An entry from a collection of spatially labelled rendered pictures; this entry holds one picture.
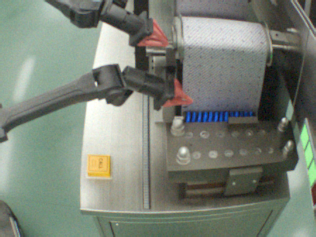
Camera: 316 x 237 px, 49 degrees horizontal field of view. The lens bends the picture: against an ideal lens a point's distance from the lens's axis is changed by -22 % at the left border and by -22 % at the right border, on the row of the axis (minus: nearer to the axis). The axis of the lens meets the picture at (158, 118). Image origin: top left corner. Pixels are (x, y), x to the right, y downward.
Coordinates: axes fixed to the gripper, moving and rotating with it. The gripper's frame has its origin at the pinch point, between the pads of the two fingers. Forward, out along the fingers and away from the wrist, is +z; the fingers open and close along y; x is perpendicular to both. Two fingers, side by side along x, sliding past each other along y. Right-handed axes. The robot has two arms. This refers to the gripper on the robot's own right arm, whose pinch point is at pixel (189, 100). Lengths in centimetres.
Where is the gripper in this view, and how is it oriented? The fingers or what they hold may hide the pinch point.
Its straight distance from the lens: 117.7
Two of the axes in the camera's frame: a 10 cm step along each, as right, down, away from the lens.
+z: 8.7, 3.2, 3.8
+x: 4.9, -5.9, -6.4
